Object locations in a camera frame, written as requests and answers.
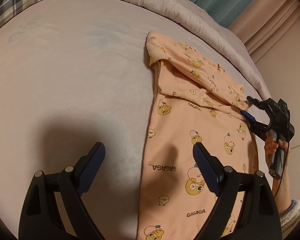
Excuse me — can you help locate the peach duck print garment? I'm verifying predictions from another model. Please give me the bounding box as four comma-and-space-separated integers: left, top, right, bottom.
137, 31, 258, 239

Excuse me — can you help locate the person's right forearm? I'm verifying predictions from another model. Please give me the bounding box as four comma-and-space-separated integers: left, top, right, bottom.
271, 164, 300, 230

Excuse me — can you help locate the person's right hand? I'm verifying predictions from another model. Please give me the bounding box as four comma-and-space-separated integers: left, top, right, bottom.
264, 132, 289, 168

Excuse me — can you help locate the pink curtain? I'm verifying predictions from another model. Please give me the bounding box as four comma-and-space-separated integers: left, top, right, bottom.
228, 0, 300, 62

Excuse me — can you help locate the pale pink folded duvet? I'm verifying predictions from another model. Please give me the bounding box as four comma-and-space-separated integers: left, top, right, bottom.
121, 0, 271, 99

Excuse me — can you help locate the pale pink bed sheet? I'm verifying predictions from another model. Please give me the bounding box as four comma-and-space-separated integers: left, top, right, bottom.
0, 0, 258, 239

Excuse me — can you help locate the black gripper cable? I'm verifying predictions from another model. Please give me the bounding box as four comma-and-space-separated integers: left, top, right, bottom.
268, 134, 300, 198

